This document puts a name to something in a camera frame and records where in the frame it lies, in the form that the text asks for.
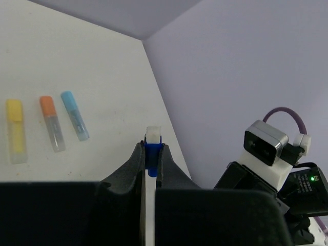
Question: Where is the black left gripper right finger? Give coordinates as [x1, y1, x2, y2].
[155, 145, 293, 245]

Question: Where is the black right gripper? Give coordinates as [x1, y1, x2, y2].
[214, 161, 277, 196]

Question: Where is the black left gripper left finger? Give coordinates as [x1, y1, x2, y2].
[1, 142, 146, 245]

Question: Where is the small blue pen cap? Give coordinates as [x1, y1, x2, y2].
[144, 126, 162, 177]

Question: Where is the blue highlighter marker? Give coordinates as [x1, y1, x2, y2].
[67, 107, 90, 141]

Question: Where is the yellow highlighter marker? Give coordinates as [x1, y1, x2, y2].
[6, 113, 28, 164]

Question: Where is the orange marker cap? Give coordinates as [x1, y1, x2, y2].
[39, 96, 57, 116]

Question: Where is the blue marker cap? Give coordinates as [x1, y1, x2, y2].
[60, 91, 77, 111]

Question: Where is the orange clear marker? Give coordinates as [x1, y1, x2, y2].
[39, 96, 67, 153]

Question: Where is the yellow marker cap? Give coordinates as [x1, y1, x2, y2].
[6, 99, 24, 122]

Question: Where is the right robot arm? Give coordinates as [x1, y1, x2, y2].
[214, 161, 327, 245]

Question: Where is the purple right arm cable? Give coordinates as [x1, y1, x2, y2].
[262, 107, 308, 135]

